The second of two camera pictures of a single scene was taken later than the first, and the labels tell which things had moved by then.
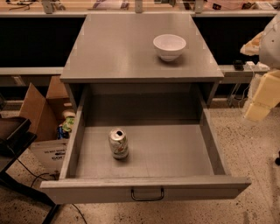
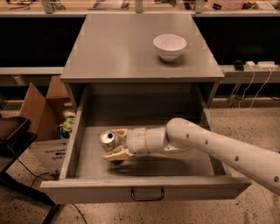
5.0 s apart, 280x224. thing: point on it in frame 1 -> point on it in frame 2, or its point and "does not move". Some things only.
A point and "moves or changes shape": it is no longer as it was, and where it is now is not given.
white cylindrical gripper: [271, 46] -> [136, 142]
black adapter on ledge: [239, 65] does not move
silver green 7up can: [118, 143] moves or changes shape
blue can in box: [61, 134] does not move
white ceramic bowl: [169, 46] does not move
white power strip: [250, 66] does not move
